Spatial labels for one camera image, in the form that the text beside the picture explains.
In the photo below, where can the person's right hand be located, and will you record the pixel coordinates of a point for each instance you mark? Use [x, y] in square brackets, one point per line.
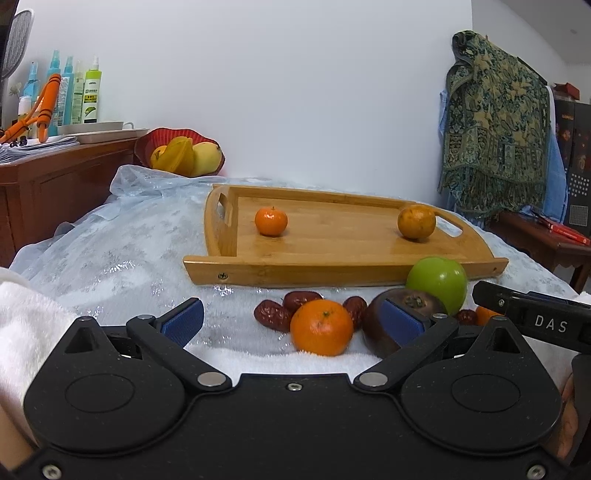
[569, 415]

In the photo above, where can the yellow starfruit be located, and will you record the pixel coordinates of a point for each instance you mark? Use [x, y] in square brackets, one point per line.
[175, 156]

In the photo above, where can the pale yellow bottle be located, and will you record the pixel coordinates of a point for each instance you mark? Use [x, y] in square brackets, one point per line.
[79, 97]

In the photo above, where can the wooden serving tray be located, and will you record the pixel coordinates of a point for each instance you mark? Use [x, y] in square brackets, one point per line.
[323, 249]

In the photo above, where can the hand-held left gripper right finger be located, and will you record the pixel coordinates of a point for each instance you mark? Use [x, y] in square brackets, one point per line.
[400, 323]

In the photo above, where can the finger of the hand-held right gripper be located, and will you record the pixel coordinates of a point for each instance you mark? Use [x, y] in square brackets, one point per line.
[554, 297]
[494, 297]

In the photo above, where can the red book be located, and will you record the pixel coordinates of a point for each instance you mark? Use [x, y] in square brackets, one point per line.
[561, 229]

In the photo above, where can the red fruit bowl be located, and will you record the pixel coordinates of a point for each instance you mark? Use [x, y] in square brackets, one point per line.
[159, 138]

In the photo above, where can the wooden cabinet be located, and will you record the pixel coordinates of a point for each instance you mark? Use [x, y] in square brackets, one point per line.
[60, 189]

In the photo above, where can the green label spray bottle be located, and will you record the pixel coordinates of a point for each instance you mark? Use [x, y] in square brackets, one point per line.
[92, 94]

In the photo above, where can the dark printed box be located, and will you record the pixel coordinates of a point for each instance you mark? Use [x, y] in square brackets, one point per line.
[575, 152]

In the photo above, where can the translucent snowflake plastic cover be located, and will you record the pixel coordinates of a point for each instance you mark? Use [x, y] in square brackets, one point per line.
[129, 249]

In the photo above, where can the yellow mango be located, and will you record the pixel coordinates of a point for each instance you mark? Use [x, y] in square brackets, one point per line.
[207, 158]
[158, 153]

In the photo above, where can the green apple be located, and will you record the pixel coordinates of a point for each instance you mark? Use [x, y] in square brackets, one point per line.
[438, 279]

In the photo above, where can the large yellowish orange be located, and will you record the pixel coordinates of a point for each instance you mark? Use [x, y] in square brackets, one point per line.
[417, 222]

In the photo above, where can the dark purple mangosteen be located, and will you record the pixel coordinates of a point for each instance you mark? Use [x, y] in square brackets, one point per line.
[376, 327]

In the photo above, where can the electric fan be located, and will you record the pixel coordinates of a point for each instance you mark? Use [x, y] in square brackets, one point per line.
[16, 44]

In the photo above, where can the stack of papers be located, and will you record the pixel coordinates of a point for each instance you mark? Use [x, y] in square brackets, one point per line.
[32, 151]

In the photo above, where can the white serving tray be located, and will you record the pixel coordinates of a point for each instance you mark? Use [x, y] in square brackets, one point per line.
[101, 131]

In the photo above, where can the blue spray bottle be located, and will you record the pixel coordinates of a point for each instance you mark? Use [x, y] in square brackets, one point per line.
[53, 69]
[68, 92]
[32, 87]

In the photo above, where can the wooden side table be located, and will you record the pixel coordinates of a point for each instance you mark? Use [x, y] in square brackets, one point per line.
[540, 242]

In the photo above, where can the small tangerine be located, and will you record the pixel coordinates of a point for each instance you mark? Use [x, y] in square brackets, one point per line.
[271, 221]
[322, 327]
[485, 316]

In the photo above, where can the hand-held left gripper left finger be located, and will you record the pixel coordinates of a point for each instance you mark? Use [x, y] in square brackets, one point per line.
[182, 321]

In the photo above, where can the white towel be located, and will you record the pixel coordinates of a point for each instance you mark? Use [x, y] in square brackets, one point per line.
[32, 323]

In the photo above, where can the red date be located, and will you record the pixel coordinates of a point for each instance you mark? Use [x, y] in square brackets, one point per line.
[356, 310]
[300, 300]
[271, 315]
[466, 316]

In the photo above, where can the green patterned shawl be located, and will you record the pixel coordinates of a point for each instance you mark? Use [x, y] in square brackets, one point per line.
[494, 124]

